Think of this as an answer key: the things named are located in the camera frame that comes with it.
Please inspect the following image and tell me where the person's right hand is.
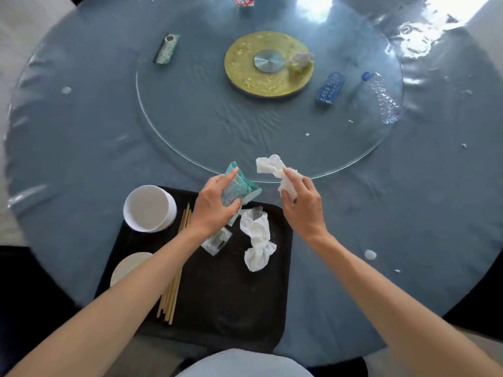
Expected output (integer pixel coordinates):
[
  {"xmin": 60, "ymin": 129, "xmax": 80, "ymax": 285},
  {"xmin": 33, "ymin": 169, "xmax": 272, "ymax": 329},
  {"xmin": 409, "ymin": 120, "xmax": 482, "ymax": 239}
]
[{"xmin": 281, "ymin": 168, "xmax": 329, "ymax": 242}]

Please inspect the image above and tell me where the person's left hand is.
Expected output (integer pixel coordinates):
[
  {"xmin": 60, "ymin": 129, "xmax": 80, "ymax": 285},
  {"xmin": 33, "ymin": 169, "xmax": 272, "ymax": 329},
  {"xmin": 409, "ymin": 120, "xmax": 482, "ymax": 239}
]
[{"xmin": 188, "ymin": 168, "xmax": 243, "ymax": 240}]

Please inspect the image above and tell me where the teal plastic wrapper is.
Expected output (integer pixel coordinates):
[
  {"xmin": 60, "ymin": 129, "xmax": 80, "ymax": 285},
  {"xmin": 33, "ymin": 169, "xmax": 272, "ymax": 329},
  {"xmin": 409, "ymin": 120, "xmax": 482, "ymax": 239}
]
[{"xmin": 220, "ymin": 161, "xmax": 263, "ymax": 226}]

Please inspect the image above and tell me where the white tissue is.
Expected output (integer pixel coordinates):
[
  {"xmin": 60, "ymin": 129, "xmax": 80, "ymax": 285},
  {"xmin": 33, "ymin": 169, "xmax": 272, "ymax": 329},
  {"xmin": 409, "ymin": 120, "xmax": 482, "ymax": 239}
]
[{"xmin": 256, "ymin": 154, "xmax": 303, "ymax": 203}]

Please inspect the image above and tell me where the person's left forearm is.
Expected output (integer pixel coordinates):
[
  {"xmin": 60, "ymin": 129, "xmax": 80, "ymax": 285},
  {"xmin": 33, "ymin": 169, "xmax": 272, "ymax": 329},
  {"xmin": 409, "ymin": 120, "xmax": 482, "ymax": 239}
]
[{"xmin": 6, "ymin": 225, "xmax": 215, "ymax": 377}]

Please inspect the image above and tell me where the person's right forearm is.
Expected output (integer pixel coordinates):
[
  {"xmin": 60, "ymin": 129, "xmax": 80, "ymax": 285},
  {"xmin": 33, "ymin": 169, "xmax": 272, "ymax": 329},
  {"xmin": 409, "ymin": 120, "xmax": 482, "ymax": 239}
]
[{"xmin": 304, "ymin": 231, "xmax": 503, "ymax": 377}]

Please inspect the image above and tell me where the clear plastic wrapper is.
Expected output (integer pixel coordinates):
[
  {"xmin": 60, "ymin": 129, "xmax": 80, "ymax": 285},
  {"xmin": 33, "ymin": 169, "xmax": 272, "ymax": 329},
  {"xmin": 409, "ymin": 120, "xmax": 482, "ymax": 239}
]
[{"xmin": 201, "ymin": 227, "xmax": 233, "ymax": 256}]

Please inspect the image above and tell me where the twisted white napkin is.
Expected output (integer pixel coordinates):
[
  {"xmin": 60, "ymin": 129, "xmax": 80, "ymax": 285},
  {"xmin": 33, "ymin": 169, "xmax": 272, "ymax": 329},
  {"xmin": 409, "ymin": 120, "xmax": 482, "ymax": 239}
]
[{"xmin": 240, "ymin": 210, "xmax": 277, "ymax": 272}]

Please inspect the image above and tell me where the round glass turntable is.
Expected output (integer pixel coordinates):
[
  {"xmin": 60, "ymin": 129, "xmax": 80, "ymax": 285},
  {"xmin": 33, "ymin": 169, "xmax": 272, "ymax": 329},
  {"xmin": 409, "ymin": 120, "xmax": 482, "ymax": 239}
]
[{"xmin": 136, "ymin": 0, "xmax": 404, "ymax": 184}]

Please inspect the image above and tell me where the white bowl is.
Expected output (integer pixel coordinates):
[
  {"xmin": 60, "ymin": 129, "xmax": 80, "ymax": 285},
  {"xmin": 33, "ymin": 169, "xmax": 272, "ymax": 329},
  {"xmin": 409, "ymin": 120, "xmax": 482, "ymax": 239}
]
[{"xmin": 123, "ymin": 185, "xmax": 177, "ymax": 233}]

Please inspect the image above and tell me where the black serving tray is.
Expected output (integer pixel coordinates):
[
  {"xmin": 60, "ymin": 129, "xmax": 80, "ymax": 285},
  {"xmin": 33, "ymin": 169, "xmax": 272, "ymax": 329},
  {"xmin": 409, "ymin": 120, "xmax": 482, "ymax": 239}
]
[{"xmin": 95, "ymin": 187, "xmax": 294, "ymax": 354}]

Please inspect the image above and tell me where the bundle of wooden chopsticks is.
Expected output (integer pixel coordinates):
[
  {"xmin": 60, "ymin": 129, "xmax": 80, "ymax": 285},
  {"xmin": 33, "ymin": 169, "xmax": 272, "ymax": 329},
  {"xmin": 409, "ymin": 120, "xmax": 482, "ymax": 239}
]
[{"xmin": 156, "ymin": 203, "xmax": 193, "ymax": 325}]

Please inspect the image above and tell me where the small white dish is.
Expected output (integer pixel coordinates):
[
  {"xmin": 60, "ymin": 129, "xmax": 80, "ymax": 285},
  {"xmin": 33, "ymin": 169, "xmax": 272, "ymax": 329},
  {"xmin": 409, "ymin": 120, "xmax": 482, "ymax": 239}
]
[{"xmin": 110, "ymin": 252, "xmax": 153, "ymax": 288}]

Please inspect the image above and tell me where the blue flat packet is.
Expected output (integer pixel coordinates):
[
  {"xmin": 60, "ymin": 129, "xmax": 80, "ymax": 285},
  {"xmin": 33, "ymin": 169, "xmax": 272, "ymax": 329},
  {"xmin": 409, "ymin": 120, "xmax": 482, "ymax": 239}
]
[{"xmin": 315, "ymin": 72, "xmax": 347, "ymax": 105}]

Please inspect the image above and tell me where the gold turntable base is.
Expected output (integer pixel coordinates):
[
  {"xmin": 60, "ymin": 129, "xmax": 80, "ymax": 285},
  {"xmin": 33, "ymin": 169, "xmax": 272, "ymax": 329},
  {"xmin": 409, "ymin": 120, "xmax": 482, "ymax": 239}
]
[{"xmin": 224, "ymin": 31, "xmax": 315, "ymax": 99}]

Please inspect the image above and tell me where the round metal centre disc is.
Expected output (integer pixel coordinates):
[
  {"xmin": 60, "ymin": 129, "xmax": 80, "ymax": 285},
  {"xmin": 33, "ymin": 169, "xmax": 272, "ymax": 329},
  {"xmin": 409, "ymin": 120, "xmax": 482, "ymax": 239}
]
[{"xmin": 254, "ymin": 50, "xmax": 285, "ymax": 73}]

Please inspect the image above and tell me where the small crumpled tissue wad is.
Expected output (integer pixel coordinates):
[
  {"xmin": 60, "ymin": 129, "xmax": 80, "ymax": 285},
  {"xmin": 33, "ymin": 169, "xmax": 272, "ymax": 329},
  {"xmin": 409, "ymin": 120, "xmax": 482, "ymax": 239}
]
[{"xmin": 286, "ymin": 52, "xmax": 315, "ymax": 81}]

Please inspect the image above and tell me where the empty clear plastic bottle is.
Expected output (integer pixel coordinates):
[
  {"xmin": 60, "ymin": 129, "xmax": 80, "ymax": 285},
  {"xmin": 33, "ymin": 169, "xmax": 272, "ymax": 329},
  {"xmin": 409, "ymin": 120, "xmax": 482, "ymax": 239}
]
[{"xmin": 361, "ymin": 71, "xmax": 401, "ymax": 125}]

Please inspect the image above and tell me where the person's light grey clothing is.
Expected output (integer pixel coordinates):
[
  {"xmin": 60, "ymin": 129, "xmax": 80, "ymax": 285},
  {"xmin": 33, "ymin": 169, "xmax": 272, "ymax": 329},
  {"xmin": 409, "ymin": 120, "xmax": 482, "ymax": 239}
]
[{"xmin": 175, "ymin": 348, "xmax": 315, "ymax": 377}]

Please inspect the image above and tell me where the blue tablecloth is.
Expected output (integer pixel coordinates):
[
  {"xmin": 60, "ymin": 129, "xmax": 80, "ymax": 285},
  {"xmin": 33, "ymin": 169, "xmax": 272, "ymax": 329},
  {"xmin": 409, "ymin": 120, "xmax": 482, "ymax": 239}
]
[{"xmin": 4, "ymin": 0, "xmax": 503, "ymax": 367}]

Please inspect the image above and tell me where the green and white packet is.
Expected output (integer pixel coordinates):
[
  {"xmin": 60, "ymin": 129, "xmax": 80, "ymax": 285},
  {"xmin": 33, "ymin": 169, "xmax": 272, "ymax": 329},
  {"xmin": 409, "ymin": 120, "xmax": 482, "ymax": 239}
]
[{"xmin": 153, "ymin": 34, "xmax": 181, "ymax": 65}]

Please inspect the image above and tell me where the clear plastic table cover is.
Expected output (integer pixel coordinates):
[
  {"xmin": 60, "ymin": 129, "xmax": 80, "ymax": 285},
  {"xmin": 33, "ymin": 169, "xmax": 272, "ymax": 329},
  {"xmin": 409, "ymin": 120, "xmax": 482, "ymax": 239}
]
[{"xmin": 4, "ymin": 0, "xmax": 503, "ymax": 367}]

